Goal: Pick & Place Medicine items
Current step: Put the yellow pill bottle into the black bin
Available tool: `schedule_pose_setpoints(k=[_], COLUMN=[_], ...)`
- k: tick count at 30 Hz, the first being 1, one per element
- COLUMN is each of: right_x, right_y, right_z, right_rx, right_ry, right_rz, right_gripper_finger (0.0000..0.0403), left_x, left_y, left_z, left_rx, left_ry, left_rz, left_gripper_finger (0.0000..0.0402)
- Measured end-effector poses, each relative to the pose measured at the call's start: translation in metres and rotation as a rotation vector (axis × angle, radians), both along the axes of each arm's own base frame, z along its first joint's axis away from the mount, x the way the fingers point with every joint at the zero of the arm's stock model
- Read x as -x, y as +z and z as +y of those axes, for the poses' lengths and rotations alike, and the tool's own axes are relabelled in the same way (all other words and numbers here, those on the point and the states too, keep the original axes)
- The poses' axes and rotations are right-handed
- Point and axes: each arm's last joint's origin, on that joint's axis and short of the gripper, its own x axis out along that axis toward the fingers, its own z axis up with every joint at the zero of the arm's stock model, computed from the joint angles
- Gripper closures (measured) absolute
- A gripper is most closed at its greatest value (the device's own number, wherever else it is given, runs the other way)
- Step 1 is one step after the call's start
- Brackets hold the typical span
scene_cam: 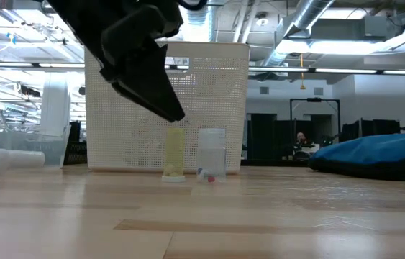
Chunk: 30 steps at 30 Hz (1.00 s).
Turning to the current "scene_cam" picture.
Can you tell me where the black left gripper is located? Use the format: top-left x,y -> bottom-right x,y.
45,0 -> 186,123

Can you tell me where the yellow pill vial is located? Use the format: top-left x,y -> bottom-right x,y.
161,127 -> 187,183

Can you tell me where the clear pill vial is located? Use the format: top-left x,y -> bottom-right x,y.
196,128 -> 227,183

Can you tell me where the white perforated plastic basket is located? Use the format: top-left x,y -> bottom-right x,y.
84,41 -> 251,175

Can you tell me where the clear plastic container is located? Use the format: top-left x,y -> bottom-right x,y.
0,124 -> 73,170

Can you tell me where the person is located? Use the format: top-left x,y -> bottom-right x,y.
293,132 -> 315,153

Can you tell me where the blue pouch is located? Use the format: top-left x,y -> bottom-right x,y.
309,131 -> 405,182

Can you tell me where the black aluminium table frame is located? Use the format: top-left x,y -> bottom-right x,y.
240,159 -> 311,168

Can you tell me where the yellow hanging cord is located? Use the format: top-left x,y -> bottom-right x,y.
299,53 -> 306,91

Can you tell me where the black background gantry frame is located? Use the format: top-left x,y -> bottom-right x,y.
289,97 -> 342,145

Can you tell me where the silver ventilation duct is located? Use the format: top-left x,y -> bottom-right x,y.
261,0 -> 335,68

